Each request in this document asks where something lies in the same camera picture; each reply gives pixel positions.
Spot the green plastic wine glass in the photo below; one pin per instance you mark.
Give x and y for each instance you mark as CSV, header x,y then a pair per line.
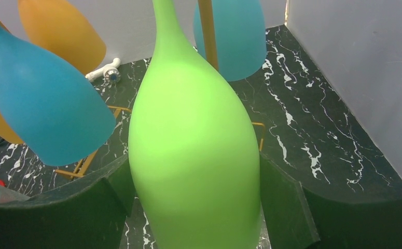
x,y
193,151

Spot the white small fitting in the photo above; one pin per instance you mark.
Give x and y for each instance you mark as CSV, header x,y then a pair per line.
x,y
109,72

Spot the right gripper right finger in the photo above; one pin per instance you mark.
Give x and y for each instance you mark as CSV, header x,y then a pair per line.
x,y
299,217

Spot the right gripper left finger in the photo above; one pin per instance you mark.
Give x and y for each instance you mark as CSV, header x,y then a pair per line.
x,y
89,212

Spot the blue wine glass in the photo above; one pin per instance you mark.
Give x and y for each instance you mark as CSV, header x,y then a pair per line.
x,y
240,37

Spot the gold wire glass rack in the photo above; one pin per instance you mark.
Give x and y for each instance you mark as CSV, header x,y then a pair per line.
x,y
204,32

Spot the teal wine glass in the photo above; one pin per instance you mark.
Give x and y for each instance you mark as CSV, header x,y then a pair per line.
x,y
49,104

